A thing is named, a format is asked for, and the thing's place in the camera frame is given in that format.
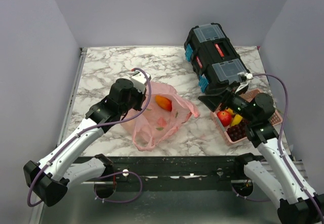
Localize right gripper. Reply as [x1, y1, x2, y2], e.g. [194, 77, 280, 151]
[198, 81, 256, 122]

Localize yellow fake banana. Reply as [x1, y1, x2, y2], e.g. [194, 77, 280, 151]
[230, 114, 243, 127]

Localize orange red fake mango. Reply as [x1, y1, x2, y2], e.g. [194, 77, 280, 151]
[155, 95, 172, 112]

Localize pink plastic bag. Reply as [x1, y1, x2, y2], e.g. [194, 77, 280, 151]
[121, 82, 200, 151]

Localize yellow fake fruit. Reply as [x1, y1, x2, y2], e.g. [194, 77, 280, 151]
[226, 108, 235, 116]

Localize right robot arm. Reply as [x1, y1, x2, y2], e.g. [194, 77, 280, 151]
[199, 90, 323, 223]

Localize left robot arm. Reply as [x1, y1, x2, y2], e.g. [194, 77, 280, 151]
[23, 78, 151, 207]

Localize red fake apple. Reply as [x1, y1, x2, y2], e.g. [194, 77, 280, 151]
[217, 110, 232, 127]

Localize dark red fake grapes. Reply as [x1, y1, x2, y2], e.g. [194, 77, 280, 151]
[226, 120, 249, 142]

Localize black plastic toolbox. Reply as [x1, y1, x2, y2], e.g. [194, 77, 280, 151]
[184, 23, 250, 95]

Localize pink plastic basket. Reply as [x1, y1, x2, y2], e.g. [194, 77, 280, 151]
[210, 89, 283, 145]

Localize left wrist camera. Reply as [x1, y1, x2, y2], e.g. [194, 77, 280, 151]
[130, 70, 147, 94]

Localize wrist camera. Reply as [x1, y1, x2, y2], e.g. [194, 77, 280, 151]
[235, 72, 253, 94]
[130, 70, 147, 94]

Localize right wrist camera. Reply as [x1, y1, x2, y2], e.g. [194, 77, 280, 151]
[235, 72, 253, 94]

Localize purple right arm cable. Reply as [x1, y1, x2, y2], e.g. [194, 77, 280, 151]
[252, 73, 324, 224]

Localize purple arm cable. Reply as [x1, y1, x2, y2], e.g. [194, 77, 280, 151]
[252, 73, 324, 224]
[27, 67, 152, 207]

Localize black mounting rail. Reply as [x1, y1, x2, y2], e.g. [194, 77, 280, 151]
[97, 156, 253, 195]

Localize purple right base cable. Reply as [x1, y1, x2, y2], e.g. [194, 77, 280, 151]
[231, 183, 271, 202]

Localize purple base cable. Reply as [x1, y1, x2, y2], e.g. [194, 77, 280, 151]
[231, 183, 271, 202]
[93, 170, 143, 204]

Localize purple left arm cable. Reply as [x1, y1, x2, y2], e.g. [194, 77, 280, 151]
[27, 67, 152, 207]

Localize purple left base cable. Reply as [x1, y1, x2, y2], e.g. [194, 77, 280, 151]
[93, 170, 143, 204]

